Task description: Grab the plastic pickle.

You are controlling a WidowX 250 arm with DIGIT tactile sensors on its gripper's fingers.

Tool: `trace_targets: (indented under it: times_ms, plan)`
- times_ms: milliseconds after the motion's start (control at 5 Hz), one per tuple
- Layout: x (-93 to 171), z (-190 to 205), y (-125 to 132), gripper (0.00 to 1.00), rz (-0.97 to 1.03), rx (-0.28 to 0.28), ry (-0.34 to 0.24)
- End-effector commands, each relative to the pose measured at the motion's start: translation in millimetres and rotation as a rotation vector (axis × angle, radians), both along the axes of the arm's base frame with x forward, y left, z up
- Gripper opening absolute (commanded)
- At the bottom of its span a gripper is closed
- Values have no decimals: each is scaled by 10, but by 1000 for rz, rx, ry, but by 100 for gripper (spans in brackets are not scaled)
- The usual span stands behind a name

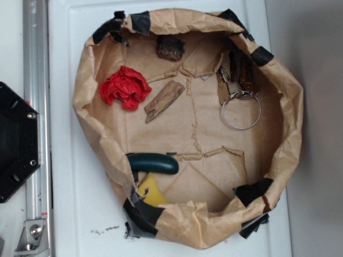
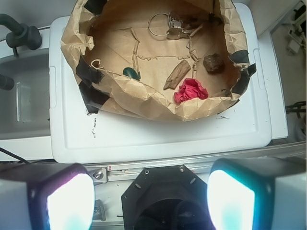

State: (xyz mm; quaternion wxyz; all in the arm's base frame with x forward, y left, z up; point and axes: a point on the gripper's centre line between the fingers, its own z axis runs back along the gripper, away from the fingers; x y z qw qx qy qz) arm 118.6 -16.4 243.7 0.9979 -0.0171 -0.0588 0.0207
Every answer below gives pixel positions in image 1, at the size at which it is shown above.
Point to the brown keychain fobs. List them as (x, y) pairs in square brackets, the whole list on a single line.
[(236, 78)]

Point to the flat wood piece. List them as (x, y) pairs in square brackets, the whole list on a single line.
[(168, 95)]

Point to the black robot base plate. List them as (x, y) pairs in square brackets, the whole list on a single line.
[(19, 142)]

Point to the aluminium extrusion rail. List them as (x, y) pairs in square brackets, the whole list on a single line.
[(36, 92)]

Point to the brown paper bag bin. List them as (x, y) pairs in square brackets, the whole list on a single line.
[(234, 159)]

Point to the dark brown rock chunk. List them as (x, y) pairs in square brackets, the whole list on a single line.
[(170, 48)]

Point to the crumpled red plastic bag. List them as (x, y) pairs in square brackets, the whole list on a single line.
[(127, 85)]

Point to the green plastic pickle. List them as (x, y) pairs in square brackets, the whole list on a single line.
[(153, 162)]

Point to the metal corner bracket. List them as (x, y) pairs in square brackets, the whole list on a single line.
[(33, 239)]

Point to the yellow sponge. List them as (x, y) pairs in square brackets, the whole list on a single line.
[(150, 192)]

